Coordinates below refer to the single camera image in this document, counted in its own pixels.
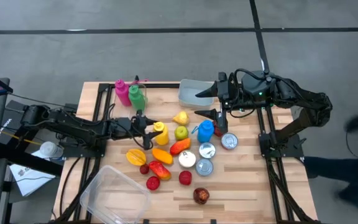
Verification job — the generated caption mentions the white paper sheet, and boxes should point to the white paper sheet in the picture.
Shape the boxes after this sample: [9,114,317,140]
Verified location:
[9,149,57,197]

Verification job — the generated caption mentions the grey plastic bin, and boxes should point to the grey plastic bin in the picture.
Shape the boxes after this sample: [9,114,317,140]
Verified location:
[178,78,215,110]

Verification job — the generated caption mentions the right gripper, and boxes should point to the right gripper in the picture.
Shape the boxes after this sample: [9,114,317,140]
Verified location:
[194,72,244,134]

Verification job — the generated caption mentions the large clear plastic container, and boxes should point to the large clear plastic container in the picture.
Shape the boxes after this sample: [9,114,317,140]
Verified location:
[79,164,152,224]

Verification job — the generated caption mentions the yellow squeeze bottle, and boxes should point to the yellow squeeze bottle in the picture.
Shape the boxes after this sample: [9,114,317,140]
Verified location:
[152,121,170,146]

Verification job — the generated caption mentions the blue squeeze bottle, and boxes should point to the blue squeeze bottle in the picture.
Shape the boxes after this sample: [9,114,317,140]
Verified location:
[191,119,215,144]

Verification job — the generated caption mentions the pink squeeze bottle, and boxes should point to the pink squeeze bottle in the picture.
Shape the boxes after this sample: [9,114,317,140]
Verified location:
[114,78,150,108]

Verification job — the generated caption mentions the black stand with white lettering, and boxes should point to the black stand with white lettering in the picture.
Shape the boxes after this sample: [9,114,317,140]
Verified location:
[0,99,65,177]

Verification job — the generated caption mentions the person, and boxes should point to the person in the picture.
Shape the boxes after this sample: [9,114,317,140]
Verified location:
[303,107,358,215]

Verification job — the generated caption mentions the black aluminium table frame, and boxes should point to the black aluminium table frame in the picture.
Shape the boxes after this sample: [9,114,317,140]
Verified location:
[50,81,323,224]

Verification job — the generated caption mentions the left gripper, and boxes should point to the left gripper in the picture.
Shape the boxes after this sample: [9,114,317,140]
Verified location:
[110,109,163,150]

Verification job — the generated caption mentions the red yellow mango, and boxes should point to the red yellow mango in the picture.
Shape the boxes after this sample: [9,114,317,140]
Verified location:
[148,160,172,181]

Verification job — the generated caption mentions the green apple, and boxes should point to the green apple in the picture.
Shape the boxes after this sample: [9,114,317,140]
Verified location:
[174,125,190,141]

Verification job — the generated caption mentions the red orange mango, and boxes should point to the red orange mango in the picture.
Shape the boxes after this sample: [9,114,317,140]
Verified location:
[169,138,192,156]

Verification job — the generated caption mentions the silver can with ring pull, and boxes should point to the silver can with ring pull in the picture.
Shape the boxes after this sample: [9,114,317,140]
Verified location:
[178,150,197,169]

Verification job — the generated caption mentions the green squeeze bottle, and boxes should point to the green squeeze bottle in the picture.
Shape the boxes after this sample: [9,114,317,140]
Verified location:
[127,85,147,112]

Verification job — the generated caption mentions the blue-lidded tin can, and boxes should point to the blue-lidded tin can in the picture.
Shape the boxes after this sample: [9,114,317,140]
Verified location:
[195,158,214,177]

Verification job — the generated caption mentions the red round fruit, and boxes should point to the red round fruit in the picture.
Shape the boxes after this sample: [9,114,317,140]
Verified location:
[178,170,193,186]
[145,175,161,191]

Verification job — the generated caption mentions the yellow pear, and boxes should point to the yellow pear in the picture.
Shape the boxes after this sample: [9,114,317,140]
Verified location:
[172,111,190,126]

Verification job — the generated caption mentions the yellow starfruit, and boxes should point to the yellow starfruit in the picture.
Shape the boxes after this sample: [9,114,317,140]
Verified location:
[126,148,147,167]

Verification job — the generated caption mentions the silver tin can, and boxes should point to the silver tin can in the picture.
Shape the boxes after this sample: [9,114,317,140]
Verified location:
[221,133,239,151]
[198,142,217,159]

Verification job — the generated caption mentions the dark red glossy apple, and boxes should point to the dark red glossy apple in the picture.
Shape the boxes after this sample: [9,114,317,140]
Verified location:
[193,187,211,205]

